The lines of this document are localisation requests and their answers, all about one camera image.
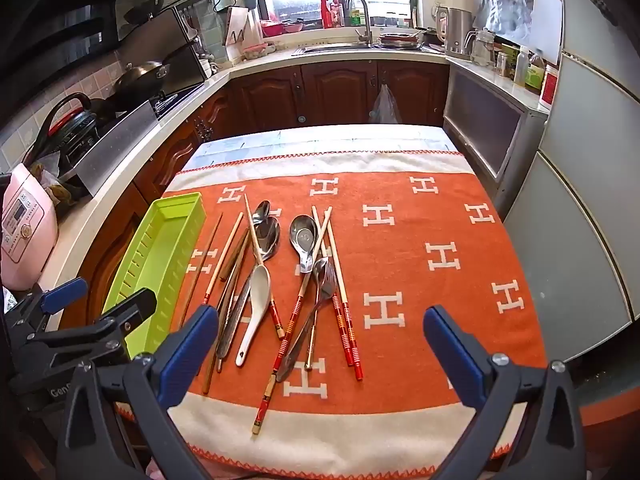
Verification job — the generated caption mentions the black wok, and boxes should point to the black wok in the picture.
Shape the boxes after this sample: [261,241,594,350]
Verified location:
[111,60,172,98]

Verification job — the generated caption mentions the light blue tablecloth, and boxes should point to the light blue tablecloth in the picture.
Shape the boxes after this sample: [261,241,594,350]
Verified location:
[182,124,463,173]

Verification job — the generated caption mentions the wooden kitchen cabinets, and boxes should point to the wooden kitchen cabinets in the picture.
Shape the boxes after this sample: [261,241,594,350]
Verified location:
[55,57,451,331]

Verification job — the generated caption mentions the gas stove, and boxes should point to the gas stove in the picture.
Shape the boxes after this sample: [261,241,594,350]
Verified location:
[150,82,207,121]

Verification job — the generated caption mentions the stainless steel splash panel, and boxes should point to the stainless steel splash panel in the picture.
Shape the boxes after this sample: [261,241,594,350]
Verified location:
[59,100,160,198]

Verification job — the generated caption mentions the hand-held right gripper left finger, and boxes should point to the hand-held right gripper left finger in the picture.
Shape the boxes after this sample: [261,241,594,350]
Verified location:
[55,305,219,480]

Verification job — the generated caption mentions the green plastic cutlery tray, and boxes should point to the green plastic cutlery tray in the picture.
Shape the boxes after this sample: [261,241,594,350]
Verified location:
[102,191,207,361]

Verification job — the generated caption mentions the wooden-handled steel spoon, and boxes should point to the wooden-handled steel spoon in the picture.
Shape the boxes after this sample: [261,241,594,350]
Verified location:
[219,200,273,283]

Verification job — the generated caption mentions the pink rice cooker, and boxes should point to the pink rice cooker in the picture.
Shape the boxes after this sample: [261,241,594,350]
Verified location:
[0,162,60,292]

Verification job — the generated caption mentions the stack of dishes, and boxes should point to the stack of dishes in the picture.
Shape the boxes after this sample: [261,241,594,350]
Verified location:
[377,30,426,51]

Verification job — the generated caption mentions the orange patterned blanket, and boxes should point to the orange patterned blanket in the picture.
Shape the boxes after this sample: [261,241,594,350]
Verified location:
[114,150,548,478]

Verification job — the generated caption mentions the white ceramic spoon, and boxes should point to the white ceramic spoon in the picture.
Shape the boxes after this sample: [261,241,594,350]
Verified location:
[235,264,273,367]

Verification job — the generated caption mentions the hanging frying pan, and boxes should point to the hanging frying pan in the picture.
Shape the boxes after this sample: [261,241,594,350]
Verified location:
[122,0,179,26]

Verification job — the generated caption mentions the black pressure cooker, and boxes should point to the black pressure cooker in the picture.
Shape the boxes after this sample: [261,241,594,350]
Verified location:
[24,92,108,173]

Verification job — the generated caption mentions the steel sink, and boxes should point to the steel sink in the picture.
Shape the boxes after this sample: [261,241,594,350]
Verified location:
[292,42,381,56]

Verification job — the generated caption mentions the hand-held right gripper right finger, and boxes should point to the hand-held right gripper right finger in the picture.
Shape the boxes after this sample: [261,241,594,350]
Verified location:
[422,305,587,480]

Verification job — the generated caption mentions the silver foil sheet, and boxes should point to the silver foil sheet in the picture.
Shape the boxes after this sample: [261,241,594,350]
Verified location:
[472,0,563,63]

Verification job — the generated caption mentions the hanging plastic bag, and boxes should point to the hanging plastic bag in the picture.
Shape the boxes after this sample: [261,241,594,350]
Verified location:
[369,82,403,125]

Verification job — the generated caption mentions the grey cabinet with dark door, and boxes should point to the grey cabinet with dark door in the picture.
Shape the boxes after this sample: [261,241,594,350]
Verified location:
[442,60,550,216]

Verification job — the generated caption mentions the red basket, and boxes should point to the red basket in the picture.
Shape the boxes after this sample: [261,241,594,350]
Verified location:
[260,19,306,38]

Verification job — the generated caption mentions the steel kitchen faucet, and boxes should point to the steel kitchen faucet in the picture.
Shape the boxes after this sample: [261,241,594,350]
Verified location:
[344,0,375,50]

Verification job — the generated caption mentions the steel fork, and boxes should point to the steel fork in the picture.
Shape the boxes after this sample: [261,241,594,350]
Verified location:
[276,260,338,383]

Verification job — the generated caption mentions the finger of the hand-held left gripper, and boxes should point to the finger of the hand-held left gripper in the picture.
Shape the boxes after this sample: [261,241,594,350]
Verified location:
[5,277,90,333]
[10,288,158,391]

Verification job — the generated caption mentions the yellow food bag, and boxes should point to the yellow food bag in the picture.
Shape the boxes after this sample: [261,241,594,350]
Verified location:
[30,155,91,208]

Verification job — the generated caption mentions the steel electric kettle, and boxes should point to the steel electric kettle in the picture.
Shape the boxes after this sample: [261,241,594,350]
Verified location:
[434,6,476,61]

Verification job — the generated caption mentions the glass jug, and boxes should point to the glass jug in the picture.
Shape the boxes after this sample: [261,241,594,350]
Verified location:
[465,29,497,67]

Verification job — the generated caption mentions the large patterned-handle steel spoon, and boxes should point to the large patterned-handle steel spoon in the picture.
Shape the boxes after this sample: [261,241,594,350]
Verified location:
[216,217,282,360]

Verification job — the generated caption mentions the white plastic bottle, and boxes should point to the white plastic bottle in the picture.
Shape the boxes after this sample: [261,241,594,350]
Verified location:
[514,46,531,86]

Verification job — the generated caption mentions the red label container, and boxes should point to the red label container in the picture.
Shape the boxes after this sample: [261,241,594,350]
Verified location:
[539,64,560,111]

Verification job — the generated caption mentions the short steel soup spoon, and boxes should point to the short steel soup spoon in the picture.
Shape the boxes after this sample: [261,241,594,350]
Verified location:
[289,215,321,275]

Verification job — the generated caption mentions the wooden cutting board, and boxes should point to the wooden cutting board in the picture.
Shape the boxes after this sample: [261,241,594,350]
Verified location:
[222,6,264,50]

